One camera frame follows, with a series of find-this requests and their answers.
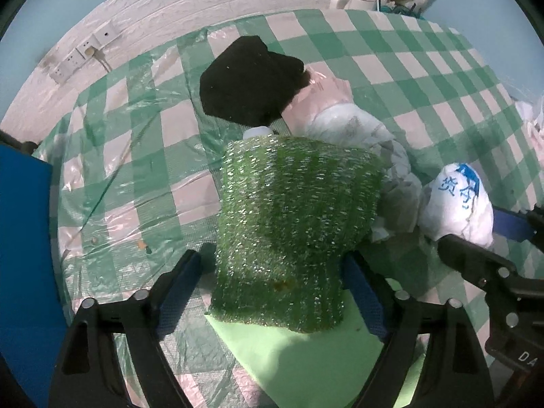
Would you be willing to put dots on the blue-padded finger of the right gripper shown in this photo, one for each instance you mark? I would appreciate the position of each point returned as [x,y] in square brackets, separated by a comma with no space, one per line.
[484,269]
[519,226]

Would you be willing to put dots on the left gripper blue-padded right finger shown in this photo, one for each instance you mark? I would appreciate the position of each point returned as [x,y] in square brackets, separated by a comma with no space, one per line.
[373,296]

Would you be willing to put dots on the black knit hat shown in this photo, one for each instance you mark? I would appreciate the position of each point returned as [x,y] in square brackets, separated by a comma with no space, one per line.
[250,85]

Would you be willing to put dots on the white wall socket strip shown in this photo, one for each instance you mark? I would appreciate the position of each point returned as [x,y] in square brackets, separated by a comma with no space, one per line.
[86,50]

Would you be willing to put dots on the green white checkered tablecloth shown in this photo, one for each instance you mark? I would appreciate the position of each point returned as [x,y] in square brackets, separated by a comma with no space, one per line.
[136,164]

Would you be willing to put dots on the white plastic bags pile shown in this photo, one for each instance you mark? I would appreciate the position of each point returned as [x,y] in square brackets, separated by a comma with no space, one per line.
[532,116]

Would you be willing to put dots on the teal plastic basket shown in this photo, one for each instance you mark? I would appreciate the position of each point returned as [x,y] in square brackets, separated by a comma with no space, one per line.
[411,9]

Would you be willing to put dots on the green glittery knitted cloth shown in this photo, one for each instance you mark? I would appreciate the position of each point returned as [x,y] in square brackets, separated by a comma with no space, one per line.
[264,280]

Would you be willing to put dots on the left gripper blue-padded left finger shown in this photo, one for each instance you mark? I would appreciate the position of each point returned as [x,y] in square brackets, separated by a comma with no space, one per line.
[172,291]

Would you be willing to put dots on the blue-edged cardboard box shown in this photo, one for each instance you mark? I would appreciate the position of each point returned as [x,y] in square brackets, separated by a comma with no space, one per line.
[33,324]

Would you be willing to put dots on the light green foam sheet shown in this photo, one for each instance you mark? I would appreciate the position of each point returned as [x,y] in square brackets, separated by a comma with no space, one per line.
[276,367]

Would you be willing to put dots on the white bag with blue print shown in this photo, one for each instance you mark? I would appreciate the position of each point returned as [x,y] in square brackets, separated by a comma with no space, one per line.
[456,203]

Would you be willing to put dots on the pink white plastic-wrapped bundle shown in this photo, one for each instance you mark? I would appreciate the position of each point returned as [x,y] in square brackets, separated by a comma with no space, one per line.
[352,131]

